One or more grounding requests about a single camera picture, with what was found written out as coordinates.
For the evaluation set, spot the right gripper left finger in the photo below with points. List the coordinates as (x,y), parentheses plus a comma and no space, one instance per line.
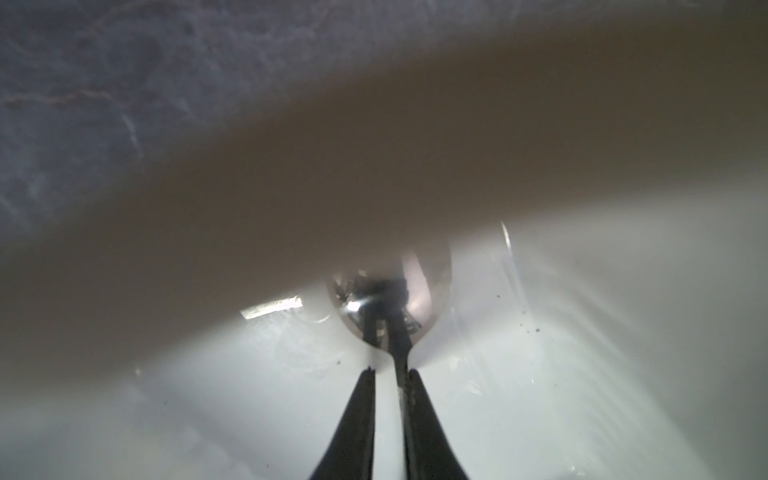
(350,453)

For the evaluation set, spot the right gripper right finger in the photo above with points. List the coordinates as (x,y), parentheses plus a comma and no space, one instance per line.
(428,454)

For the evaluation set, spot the silver spoon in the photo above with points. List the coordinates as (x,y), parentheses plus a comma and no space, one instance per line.
(391,305)

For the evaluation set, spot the white oval plastic tub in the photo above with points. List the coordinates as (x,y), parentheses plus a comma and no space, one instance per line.
(580,214)

